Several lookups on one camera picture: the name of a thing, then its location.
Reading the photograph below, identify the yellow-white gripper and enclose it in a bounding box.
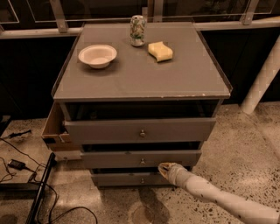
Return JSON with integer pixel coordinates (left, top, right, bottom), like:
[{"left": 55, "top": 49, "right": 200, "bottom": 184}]
[{"left": 158, "top": 163, "right": 188, "bottom": 187}]

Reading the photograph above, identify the grey drawer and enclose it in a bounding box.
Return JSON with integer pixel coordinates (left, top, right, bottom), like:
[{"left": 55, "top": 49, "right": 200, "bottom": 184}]
[
  {"left": 80, "top": 143, "right": 201, "bottom": 169},
  {"left": 90, "top": 167, "right": 169, "bottom": 187},
  {"left": 61, "top": 101, "right": 216, "bottom": 144}
]

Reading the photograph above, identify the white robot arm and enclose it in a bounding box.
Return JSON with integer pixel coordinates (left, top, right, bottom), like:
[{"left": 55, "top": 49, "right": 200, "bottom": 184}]
[{"left": 158, "top": 162, "right": 280, "bottom": 224}]

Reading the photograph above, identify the grey top drawer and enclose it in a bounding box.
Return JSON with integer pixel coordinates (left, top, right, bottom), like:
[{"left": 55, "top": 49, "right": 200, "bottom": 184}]
[{"left": 61, "top": 101, "right": 216, "bottom": 144}]

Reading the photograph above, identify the grey bottom drawer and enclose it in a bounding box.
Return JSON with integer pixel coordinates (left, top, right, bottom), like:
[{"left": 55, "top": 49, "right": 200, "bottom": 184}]
[{"left": 90, "top": 167, "right": 169, "bottom": 187}]

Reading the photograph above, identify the grey drawer cabinet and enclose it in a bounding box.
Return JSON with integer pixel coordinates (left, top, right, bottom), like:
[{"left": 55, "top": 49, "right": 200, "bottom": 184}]
[{"left": 51, "top": 22, "right": 234, "bottom": 173}]

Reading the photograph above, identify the yellow sponge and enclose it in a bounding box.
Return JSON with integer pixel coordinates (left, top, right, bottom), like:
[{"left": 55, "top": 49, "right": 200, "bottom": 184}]
[{"left": 148, "top": 42, "right": 173, "bottom": 62}]

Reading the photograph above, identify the black bar on floor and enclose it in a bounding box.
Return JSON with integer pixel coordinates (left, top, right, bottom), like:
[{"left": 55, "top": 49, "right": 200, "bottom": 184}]
[{"left": 25, "top": 152, "right": 55, "bottom": 224}]

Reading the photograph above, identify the cardboard box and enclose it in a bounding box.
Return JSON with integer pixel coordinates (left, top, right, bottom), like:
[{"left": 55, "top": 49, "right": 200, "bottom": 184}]
[{"left": 41, "top": 103, "right": 81, "bottom": 160}]

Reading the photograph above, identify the white paper bowl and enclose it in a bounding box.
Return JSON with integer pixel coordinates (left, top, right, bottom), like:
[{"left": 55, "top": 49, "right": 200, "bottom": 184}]
[{"left": 78, "top": 45, "right": 117, "bottom": 69}]

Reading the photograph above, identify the white diagonal pole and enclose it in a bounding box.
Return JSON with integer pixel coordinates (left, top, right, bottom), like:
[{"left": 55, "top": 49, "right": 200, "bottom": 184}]
[{"left": 241, "top": 36, "right": 280, "bottom": 115}]

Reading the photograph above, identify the metal railing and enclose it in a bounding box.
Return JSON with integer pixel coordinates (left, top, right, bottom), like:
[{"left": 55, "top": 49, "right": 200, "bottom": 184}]
[{"left": 0, "top": 0, "right": 280, "bottom": 33}]

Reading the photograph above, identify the floral drink can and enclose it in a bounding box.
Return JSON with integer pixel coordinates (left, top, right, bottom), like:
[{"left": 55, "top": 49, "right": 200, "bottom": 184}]
[{"left": 130, "top": 15, "right": 146, "bottom": 47}]

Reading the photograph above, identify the black power adapter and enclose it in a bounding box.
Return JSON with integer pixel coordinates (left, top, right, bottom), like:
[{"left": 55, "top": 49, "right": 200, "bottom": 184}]
[{"left": 8, "top": 159, "right": 26, "bottom": 171}]

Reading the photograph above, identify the black cable on floor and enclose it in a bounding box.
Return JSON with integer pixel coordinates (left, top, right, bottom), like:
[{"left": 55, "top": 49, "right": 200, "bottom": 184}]
[{"left": 0, "top": 136, "right": 99, "bottom": 224}]

